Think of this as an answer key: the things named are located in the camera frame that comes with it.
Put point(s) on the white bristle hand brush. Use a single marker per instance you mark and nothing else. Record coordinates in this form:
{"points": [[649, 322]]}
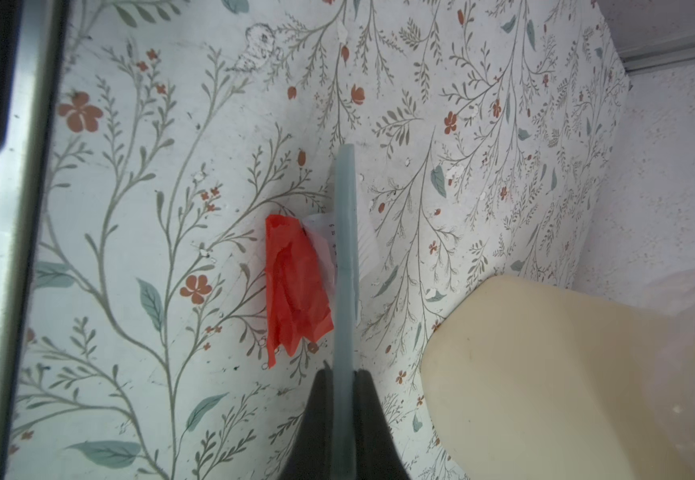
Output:
{"points": [[346, 245]]}

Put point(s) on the red paper scrap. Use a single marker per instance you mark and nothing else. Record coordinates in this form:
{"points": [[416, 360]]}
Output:
{"points": [[297, 307]]}

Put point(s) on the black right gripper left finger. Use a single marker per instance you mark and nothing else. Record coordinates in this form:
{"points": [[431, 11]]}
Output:
{"points": [[310, 455]]}

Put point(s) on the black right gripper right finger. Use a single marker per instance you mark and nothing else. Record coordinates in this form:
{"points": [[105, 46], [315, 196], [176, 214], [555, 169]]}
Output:
{"points": [[377, 458]]}

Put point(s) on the cream trash bin with liner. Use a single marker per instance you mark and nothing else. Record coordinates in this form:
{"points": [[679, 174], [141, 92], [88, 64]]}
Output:
{"points": [[530, 381]]}

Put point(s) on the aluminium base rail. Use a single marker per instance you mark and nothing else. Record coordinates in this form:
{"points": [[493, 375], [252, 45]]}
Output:
{"points": [[31, 80]]}

